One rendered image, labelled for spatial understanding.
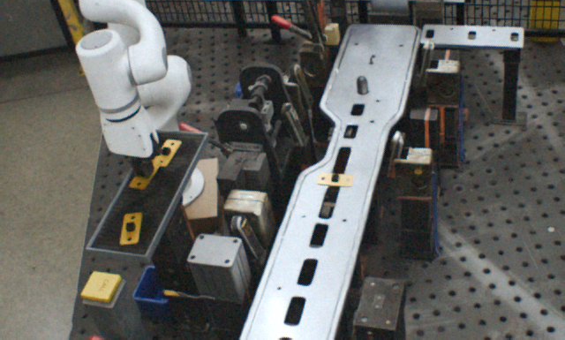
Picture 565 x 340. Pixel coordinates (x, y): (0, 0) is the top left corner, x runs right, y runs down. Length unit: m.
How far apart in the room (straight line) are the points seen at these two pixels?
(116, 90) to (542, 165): 1.28
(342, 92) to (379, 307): 0.73
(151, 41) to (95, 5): 0.15
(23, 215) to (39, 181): 0.22
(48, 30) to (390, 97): 2.61
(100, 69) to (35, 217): 2.16
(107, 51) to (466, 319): 1.05
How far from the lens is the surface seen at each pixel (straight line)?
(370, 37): 2.22
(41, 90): 4.30
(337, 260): 1.60
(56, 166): 3.72
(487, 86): 2.51
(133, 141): 1.50
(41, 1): 4.15
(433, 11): 2.27
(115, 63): 1.40
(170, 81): 1.89
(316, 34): 2.08
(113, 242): 1.55
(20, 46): 4.34
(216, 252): 1.52
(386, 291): 1.51
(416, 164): 1.74
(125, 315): 1.52
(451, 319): 1.87
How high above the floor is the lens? 2.23
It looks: 41 degrees down
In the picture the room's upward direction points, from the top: 12 degrees counter-clockwise
